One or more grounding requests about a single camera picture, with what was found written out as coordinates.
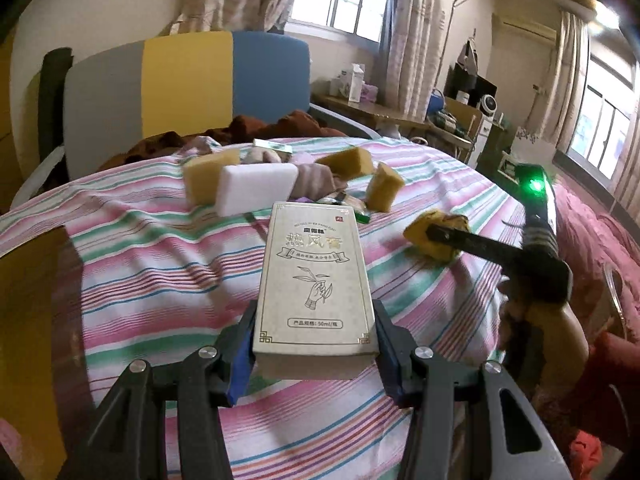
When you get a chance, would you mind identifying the pinkish grey cloth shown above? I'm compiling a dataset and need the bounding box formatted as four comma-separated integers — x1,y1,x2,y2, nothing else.
240,150,351,198

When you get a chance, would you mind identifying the black bag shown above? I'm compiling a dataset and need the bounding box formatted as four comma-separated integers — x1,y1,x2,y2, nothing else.
445,40,498,106

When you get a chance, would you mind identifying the brown blanket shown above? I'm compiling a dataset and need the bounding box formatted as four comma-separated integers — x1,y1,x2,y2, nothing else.
100,110,346,171

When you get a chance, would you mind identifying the person's right hand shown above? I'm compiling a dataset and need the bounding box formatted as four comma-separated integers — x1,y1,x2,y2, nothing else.
497,280,590,391

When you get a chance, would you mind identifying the white desk fan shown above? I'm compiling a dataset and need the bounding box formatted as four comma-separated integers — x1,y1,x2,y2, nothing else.
475,95,501,128

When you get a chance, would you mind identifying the white plastic tube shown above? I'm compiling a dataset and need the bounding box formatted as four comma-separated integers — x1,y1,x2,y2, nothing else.
10,145,67,208

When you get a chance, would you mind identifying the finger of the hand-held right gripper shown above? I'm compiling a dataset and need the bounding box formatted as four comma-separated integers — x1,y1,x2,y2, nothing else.
425,224,518,267

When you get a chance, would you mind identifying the grey yellow blue headboard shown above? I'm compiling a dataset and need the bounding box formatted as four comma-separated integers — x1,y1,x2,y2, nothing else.
62,30,311,181

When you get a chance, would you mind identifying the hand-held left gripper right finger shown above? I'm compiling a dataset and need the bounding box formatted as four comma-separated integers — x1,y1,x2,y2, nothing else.
372,300,576,480

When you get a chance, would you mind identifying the striped bed sheet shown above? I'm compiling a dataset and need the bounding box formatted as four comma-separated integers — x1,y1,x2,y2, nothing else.
0,135,566,480

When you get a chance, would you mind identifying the pink blanket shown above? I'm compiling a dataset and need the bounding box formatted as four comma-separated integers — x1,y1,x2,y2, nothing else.
550,180,640,321

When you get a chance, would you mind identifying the wall air conditioner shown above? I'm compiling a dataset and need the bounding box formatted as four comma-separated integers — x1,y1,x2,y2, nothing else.
500,17,558,43

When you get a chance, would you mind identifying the yellow sponge block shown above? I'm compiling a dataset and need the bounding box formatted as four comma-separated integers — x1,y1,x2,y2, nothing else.
366,161,406,212
404,211,471,263
316,146,375,181
182,149,242,207

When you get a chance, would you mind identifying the wooden desk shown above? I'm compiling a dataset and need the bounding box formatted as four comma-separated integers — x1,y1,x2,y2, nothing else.
312,92,476,161

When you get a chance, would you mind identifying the small silver box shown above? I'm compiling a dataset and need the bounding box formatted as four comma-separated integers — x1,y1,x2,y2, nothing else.
252,138,293,155

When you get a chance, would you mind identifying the person's right forearm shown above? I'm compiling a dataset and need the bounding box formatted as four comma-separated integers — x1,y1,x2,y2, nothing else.
530,330,640,466

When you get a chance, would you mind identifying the white sponge block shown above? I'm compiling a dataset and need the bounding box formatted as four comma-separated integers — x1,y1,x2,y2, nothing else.
215,162,300,217

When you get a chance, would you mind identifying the beige printed carton box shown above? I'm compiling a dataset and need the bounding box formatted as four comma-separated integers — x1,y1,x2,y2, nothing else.
252,201,377,381

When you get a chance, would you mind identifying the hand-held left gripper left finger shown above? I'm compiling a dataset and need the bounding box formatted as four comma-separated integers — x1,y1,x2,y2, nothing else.
65,300,261,480

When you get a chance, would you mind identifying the white carton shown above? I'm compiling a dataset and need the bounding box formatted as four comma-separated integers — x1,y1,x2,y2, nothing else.
348,63,366,101

